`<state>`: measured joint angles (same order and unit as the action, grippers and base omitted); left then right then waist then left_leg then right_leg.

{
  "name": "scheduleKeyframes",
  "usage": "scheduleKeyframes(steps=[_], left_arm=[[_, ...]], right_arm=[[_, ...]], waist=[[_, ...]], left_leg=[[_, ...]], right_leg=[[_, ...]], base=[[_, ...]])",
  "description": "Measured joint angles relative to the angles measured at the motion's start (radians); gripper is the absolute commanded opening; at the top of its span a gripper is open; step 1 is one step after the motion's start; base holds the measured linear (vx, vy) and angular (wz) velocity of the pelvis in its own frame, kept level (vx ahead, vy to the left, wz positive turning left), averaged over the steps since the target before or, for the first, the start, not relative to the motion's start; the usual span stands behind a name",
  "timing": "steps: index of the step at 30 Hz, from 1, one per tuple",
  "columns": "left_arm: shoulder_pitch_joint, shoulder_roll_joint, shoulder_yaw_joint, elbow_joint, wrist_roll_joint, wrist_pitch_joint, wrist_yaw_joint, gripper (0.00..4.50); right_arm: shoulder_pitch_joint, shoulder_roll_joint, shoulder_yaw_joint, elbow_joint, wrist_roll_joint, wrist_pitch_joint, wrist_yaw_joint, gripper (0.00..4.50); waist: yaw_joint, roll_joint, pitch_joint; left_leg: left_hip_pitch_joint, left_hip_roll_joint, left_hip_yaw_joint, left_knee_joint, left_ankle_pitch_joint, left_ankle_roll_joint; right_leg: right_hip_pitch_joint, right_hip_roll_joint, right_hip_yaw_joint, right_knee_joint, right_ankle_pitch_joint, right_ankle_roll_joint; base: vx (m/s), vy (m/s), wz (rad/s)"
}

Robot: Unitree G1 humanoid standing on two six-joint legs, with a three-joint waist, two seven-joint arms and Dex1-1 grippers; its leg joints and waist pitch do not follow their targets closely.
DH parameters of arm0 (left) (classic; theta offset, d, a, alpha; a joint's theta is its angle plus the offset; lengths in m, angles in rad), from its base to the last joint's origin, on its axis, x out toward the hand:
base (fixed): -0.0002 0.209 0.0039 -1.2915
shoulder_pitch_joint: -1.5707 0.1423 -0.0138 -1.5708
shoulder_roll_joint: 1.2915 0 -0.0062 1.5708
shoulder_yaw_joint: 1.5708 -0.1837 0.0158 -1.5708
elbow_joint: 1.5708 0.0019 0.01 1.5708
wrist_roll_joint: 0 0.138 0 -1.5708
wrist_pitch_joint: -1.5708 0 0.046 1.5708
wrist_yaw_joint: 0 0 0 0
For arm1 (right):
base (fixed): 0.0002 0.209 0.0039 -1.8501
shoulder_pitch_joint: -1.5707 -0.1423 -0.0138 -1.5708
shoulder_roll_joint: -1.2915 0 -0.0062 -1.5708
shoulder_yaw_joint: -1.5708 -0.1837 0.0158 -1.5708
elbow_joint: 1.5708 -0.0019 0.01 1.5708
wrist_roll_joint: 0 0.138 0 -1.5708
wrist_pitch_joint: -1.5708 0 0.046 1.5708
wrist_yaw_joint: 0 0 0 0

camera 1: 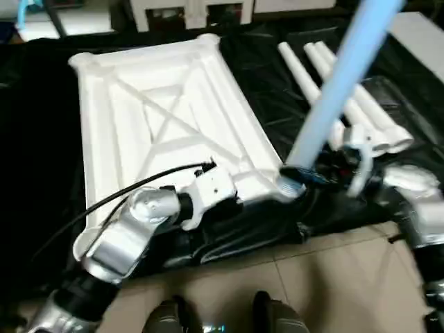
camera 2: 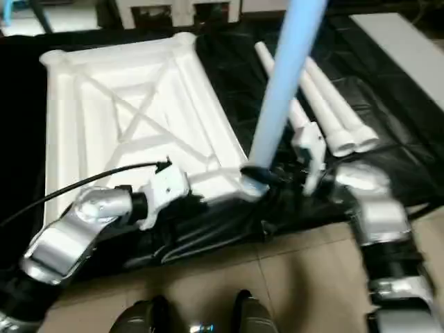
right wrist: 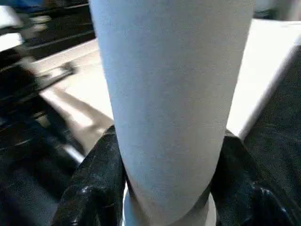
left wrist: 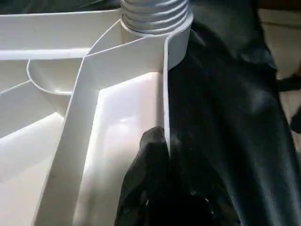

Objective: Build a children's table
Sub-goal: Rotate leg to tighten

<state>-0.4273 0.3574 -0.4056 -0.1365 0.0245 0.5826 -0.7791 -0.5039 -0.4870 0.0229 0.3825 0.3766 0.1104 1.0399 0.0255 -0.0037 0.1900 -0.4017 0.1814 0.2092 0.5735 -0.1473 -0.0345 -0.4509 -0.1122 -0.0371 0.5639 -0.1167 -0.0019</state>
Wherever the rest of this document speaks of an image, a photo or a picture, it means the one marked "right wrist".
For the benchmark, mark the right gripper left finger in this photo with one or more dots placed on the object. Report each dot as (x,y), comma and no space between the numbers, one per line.
(94,193)

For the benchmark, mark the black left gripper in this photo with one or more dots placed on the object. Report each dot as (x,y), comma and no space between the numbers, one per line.
(19,89)

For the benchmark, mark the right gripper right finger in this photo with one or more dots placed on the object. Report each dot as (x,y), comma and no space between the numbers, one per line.
(254,193)

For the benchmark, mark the white plastic table top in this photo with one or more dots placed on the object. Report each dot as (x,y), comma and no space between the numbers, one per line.
(263,70)

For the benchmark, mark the white plastic table leg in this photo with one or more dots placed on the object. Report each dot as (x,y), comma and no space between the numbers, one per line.
(174,94)

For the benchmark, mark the black work mat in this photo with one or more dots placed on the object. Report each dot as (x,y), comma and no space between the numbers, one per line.
(277,132)

